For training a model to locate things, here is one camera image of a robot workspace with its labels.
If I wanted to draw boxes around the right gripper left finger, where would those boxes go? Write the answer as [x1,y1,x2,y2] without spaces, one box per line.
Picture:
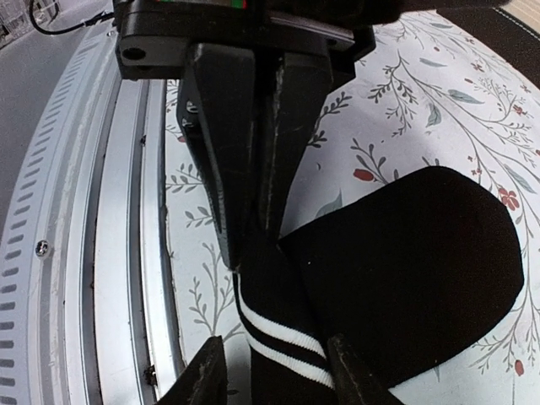
[155,336,228,405]

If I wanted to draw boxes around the black sock white stripes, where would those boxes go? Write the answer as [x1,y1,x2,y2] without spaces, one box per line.
[234,166,524,404]

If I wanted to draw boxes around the black compartment box open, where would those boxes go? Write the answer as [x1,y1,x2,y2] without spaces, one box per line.
[438,6,540,89]

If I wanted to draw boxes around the aluminium front rail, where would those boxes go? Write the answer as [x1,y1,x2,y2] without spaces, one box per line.
[1,26,182,404]

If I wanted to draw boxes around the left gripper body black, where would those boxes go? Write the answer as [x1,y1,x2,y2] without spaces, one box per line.
[113,1,375,84]

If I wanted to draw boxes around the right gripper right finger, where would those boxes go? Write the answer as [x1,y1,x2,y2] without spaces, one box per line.
[327,334,403,405]

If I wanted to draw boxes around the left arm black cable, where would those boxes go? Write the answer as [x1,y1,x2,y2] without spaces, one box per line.
[27,0,116,35]

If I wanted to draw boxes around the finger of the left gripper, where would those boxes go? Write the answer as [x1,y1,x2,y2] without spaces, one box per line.
[256,52,332,240]
[176,43,256,270]

